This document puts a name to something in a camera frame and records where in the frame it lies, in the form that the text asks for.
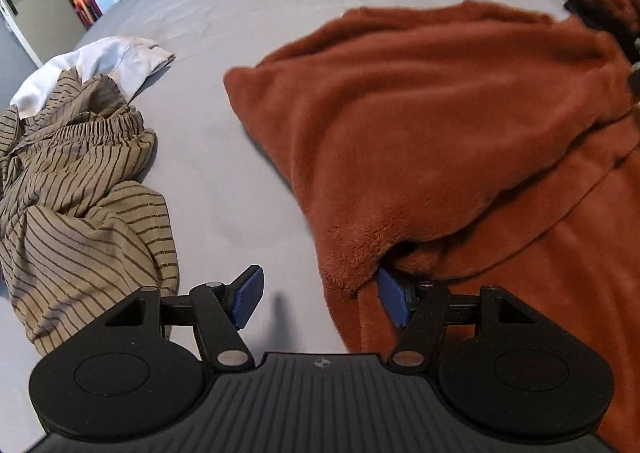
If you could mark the red stool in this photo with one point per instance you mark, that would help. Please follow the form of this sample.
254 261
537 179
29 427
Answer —
84 8

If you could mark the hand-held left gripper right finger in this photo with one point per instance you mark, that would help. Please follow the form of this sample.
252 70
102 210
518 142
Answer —
392 298

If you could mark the bed with grey sheet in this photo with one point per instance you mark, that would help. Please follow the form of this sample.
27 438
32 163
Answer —
240 58

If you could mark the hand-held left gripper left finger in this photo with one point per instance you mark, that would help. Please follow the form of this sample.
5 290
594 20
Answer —
247 295

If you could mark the white garment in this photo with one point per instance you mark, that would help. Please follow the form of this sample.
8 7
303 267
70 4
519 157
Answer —
105 58

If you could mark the tan striped pants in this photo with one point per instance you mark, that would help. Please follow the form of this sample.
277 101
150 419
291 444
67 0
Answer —
75 213

